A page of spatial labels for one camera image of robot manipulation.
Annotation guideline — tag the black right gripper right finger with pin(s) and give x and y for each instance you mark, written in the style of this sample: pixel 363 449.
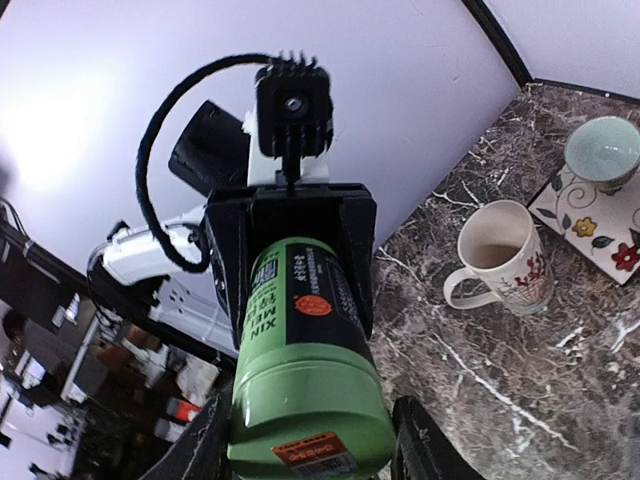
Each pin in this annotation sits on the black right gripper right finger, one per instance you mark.
pixel 422 449

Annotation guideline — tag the square floral ceramic plate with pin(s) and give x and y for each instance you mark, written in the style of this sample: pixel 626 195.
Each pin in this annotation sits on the square floral ceramic plate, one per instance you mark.
pixel 603 228

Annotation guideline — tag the black corner frame post left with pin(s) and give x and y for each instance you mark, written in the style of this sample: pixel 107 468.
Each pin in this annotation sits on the black corner frame post left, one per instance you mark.
pixel 499 39

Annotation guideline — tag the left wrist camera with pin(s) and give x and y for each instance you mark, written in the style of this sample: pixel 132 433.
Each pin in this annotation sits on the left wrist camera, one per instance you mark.
pixel 291 125

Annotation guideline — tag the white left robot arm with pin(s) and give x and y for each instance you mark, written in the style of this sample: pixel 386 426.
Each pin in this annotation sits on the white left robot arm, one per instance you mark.
pixel 186 279

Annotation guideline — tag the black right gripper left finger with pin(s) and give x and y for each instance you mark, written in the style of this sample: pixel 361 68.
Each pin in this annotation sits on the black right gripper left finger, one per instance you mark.
pixel 200 451

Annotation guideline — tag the green pill bottle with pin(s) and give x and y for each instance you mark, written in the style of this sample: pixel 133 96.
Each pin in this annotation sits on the green pill bottle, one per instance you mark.
pixel 307 401

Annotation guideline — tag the beige ceramic mug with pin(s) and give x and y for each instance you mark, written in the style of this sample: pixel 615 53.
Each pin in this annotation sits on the beige ceramic mug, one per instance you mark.
pixel 500 246

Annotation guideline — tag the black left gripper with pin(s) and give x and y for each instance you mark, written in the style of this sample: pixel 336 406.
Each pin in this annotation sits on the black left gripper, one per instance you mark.
pixel 241 222

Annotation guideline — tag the celadon bowl on plate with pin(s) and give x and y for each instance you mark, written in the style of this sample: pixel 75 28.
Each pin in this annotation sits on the celadon bowl on plate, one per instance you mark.
pixel 604 152

